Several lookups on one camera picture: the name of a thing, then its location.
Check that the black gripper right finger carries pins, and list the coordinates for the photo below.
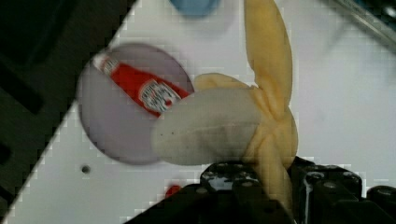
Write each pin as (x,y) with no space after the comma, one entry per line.
(330,194)

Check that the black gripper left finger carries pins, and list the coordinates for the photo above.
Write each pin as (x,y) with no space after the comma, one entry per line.
(228,193)

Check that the plush peeled banana toy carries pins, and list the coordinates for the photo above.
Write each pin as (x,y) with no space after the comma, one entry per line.
(228,120)

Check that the toy oven with blue door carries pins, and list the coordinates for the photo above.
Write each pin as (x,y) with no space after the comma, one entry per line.
(375,16)

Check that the red strawberry toy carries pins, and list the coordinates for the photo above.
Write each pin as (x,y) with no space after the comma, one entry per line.
(172,190)

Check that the plush red ketchup bottle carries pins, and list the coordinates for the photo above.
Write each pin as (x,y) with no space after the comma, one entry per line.
(152,93)

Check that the round grey plate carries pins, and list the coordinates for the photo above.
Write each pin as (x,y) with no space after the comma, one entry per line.
(114,123)

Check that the blue cup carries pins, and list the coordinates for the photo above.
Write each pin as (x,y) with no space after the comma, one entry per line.
(195,8)

